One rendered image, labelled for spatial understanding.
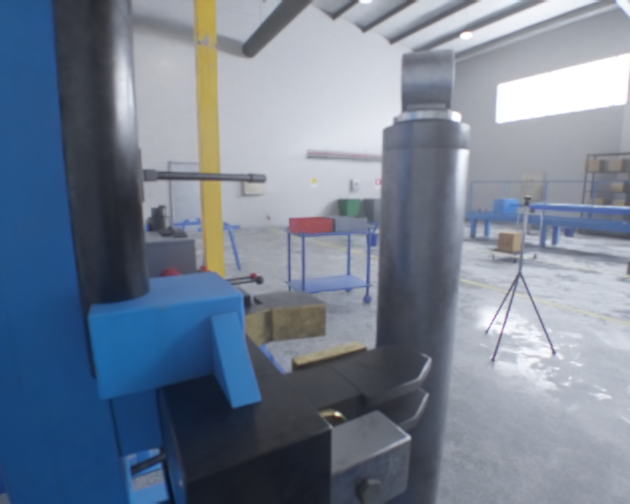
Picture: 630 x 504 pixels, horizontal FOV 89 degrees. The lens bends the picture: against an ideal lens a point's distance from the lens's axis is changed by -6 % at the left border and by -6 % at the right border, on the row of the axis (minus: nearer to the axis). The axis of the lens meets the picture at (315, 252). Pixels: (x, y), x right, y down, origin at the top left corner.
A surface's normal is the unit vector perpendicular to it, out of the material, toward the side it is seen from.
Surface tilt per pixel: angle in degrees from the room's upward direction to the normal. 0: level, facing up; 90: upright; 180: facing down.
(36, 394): 90
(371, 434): 0
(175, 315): 90
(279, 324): 90
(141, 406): 90
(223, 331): 45
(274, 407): 0
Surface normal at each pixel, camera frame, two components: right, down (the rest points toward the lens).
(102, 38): 0.65, 0.14
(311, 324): 0.25, 0.18
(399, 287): -0.64, 0.14
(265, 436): 0.00, -0.98
